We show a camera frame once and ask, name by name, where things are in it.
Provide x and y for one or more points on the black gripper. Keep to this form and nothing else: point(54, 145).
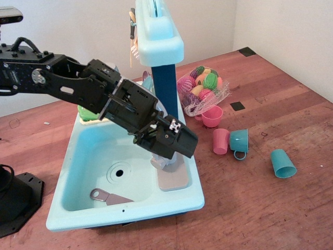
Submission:
point(134, 108)

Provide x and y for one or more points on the grey toy faucet lever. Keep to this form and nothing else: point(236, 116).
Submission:
point(175, 164)

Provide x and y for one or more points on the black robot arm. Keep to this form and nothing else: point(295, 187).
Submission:
point(98, 88)

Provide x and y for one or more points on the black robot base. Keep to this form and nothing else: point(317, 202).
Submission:
point(21, 197)

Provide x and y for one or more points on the pink toy teacup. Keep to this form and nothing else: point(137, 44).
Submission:
point(212, 117)

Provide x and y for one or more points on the pink toy tumbler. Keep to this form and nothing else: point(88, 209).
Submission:
point(220, 141)

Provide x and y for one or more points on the net bag of toy food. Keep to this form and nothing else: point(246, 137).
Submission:
point(201, 89)

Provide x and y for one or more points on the teal toy plate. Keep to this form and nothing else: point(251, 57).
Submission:
point(148, 82)

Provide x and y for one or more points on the teal toy teacup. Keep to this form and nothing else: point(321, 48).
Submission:
point(239, 143)

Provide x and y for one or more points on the black tape square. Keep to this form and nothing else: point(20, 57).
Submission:
point(237, 106)

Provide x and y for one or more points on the light blue toy sink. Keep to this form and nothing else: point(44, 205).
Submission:
point(102, 155)

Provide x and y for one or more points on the grey toy spatula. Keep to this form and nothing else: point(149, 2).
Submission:
point(109, 198)

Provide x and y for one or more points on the green toy sponge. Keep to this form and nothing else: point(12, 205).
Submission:
point(86, 115)

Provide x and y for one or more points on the hanging toy utensils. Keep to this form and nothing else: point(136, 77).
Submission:
point(133, 37)

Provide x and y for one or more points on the black tape corner patch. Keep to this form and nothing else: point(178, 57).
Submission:
point(246, 51)

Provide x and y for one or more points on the teal toy tumbler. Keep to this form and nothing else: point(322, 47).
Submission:
point(282, 165)

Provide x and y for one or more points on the grey camera on stand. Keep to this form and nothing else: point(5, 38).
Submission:
point(10, 14)

